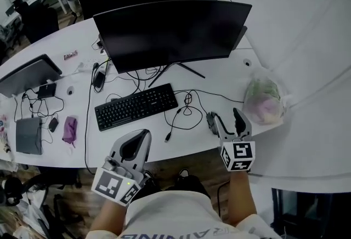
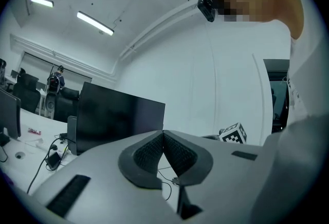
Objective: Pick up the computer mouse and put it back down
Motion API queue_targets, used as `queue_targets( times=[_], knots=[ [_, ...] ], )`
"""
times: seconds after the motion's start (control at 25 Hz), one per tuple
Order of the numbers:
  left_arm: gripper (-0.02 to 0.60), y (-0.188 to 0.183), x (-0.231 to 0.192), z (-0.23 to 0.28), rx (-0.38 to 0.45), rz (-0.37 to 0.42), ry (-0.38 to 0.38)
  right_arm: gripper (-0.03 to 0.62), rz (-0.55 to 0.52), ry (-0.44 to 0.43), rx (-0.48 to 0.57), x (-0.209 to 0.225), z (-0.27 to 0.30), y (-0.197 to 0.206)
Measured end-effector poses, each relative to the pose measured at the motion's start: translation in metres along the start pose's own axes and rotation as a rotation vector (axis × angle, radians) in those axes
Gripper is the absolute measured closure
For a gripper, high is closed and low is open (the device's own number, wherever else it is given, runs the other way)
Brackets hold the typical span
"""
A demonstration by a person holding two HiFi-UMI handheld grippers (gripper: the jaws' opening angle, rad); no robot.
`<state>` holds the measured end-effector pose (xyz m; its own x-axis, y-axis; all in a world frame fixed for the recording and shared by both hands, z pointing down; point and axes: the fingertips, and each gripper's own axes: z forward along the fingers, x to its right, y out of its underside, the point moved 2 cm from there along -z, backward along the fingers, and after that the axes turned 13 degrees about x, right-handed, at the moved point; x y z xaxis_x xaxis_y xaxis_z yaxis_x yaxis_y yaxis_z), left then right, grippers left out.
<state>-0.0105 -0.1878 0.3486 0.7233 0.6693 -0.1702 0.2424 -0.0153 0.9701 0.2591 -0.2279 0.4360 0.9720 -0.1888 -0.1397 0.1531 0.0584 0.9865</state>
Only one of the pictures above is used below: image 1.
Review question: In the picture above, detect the large black curved monitor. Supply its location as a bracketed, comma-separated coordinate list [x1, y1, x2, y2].
[93, 0, 253, 75]

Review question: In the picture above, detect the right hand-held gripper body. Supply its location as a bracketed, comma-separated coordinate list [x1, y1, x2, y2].
[218, 133, 256, 173]

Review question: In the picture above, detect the purple cloth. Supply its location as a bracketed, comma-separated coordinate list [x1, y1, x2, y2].
[61, 115, 78, 149]

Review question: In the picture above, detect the person's white shirt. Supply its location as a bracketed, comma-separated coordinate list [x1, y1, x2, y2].
[119, 190, 284, 239]

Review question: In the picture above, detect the black power adapter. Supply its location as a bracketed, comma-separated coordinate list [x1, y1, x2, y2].
[92, 70, 106, 89]

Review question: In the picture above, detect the black cabinet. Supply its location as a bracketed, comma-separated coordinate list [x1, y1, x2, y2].
[270, 187, 351, 239]

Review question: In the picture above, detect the white power strip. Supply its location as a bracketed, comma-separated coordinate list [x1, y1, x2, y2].
[76, 58, 111, 72]

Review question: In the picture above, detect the colourful sticker sheet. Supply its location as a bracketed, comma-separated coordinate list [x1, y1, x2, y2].
[0, 113, 12, 154]

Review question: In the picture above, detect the black swivel chair base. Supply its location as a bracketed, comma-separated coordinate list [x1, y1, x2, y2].
[0, 169, 83, 206]

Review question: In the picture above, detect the black computer mouse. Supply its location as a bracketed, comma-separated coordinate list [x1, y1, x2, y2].
[206, 111, 220, 136]

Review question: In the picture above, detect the wrapped snack bar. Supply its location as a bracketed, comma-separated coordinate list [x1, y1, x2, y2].
[63, 50, 79, 61]

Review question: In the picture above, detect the black tangled cable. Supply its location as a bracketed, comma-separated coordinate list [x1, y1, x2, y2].
[13, 88, 65, 145]

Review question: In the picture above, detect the grey open laptop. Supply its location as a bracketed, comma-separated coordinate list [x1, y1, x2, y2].
[0, 53, 64, 99]

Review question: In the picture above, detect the grey closed laptop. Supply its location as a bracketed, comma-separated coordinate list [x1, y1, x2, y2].
[15, 116, 44, 156]

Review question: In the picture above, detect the person's right forearm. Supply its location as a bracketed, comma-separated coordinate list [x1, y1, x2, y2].
[227, 169, 258, 228]

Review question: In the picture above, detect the black monitor stand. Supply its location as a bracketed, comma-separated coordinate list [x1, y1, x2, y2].
[148, 61, 206, 88]

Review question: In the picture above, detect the black office chair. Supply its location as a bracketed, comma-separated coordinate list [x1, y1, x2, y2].
[19, 0, 60, 44]

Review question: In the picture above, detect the small black box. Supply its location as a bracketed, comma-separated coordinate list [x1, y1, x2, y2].
[37, 82, 58, 100]

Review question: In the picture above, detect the long black power cable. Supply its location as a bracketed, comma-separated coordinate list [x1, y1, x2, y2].
[83, 62, 100, 176]

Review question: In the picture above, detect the black keyboard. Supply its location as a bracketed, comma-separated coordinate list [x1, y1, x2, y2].
[94, 83, 179, 132]

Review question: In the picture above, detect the black mouse cable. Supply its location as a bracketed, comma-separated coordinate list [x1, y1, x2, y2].
[163, 89, 245, 143]

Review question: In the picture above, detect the person's left forearm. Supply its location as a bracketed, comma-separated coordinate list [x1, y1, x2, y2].
[87, 198, 130, 239]

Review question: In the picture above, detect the small black oval case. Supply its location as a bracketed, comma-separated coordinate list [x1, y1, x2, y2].
[48, 117, 60, 133]

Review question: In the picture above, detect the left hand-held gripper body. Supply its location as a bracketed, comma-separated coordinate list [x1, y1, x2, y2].
[91, 147, 146, 207]

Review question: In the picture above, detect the clear plastic bag of vegetables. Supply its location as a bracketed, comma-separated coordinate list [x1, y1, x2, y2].
[242, 68, 289, 126]

